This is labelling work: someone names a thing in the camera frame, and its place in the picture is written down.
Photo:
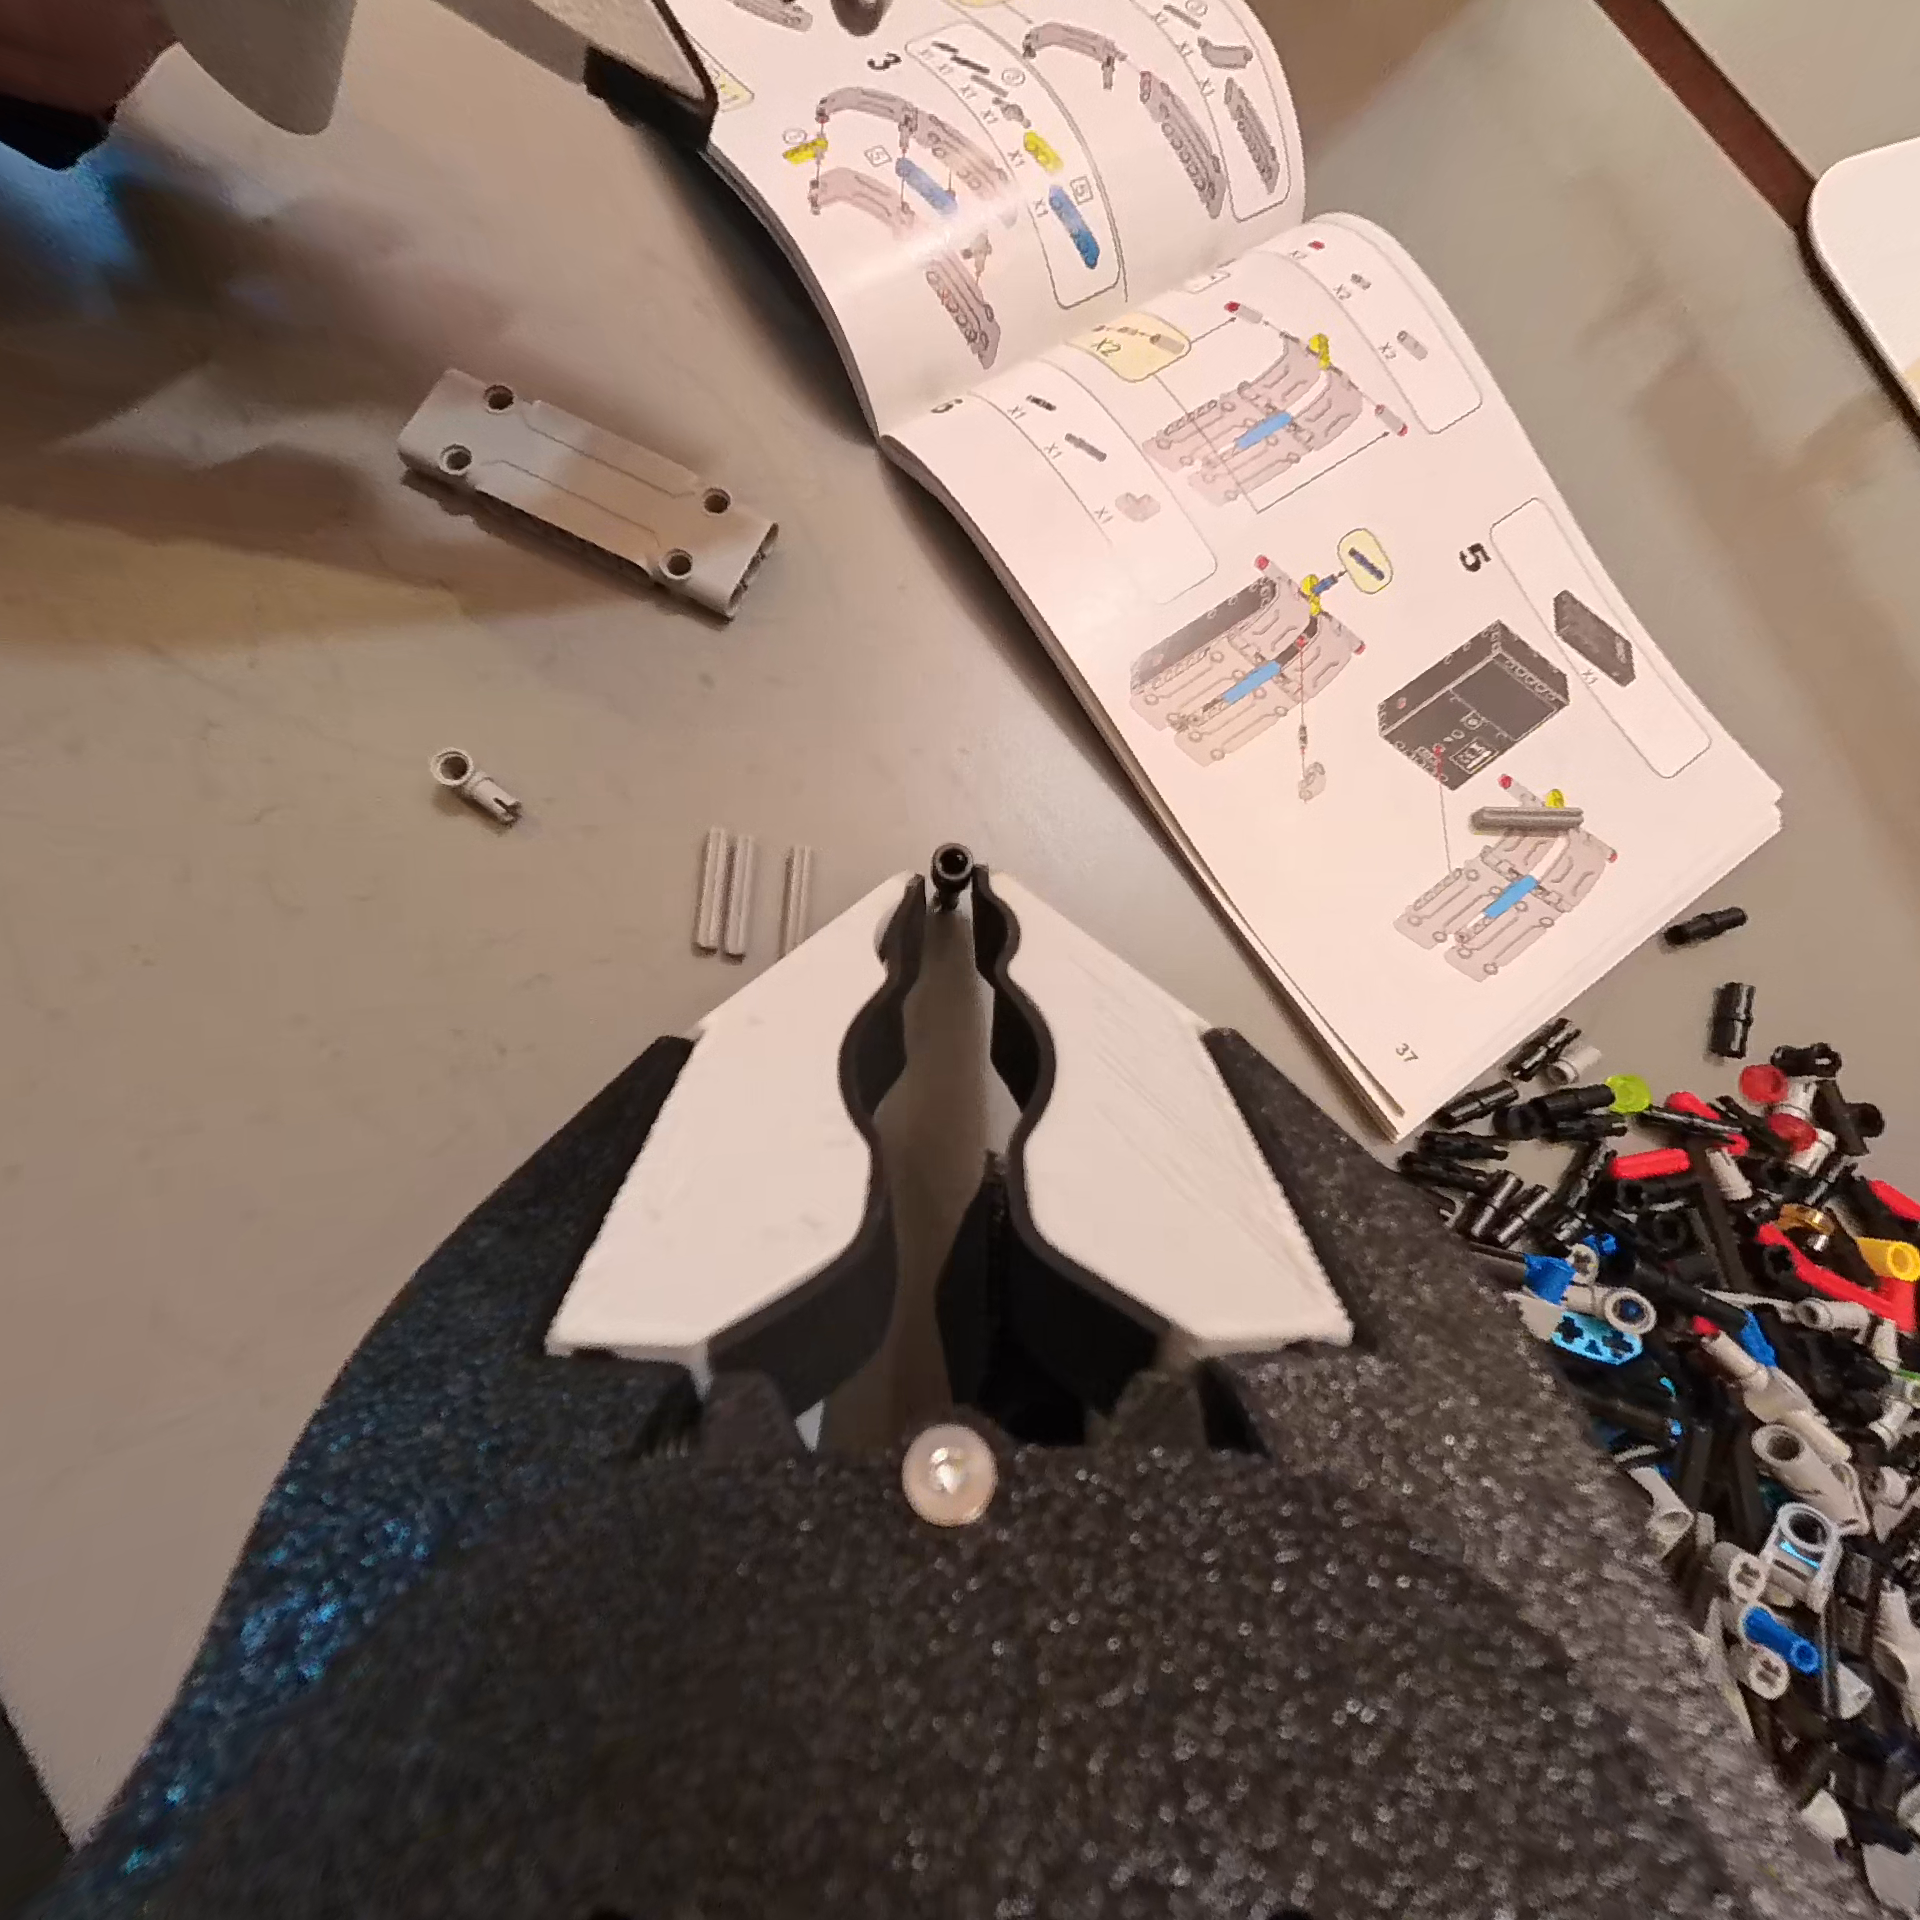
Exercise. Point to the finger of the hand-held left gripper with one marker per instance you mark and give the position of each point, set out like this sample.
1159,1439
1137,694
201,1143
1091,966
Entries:
540,38

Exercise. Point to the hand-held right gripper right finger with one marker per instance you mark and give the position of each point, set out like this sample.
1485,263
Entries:
1171,1184

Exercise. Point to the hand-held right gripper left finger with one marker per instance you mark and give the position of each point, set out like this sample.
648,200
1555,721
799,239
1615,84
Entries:
721,1201

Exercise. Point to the black connector pin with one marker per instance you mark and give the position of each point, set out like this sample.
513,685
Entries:
955,875

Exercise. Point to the grey panel piece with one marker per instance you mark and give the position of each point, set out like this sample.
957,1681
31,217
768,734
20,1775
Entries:
585,495

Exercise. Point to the pile of small building pins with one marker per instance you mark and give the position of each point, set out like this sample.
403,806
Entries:
1724,1320

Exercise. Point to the instruction booklet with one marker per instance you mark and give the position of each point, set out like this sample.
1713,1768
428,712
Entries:
1349,524

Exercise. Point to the small grey connector piece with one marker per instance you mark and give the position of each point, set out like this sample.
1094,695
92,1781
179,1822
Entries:
469,781

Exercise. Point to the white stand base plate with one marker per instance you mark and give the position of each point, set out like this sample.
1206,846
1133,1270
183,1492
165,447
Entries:
1875,255

